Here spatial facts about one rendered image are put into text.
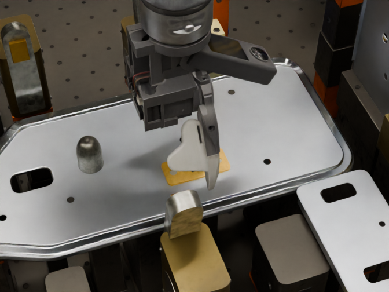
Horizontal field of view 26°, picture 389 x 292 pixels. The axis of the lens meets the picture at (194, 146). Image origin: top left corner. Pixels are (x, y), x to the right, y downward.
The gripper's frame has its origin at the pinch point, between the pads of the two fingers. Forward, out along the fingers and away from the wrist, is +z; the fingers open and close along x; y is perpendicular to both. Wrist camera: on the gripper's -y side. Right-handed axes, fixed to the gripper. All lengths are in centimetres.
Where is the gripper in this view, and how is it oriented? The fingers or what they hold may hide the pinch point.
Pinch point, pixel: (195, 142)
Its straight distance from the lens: 103.7
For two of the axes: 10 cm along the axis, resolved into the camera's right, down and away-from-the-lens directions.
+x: 3.2, 7.3, -6.1
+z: 0.0, 6.4, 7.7
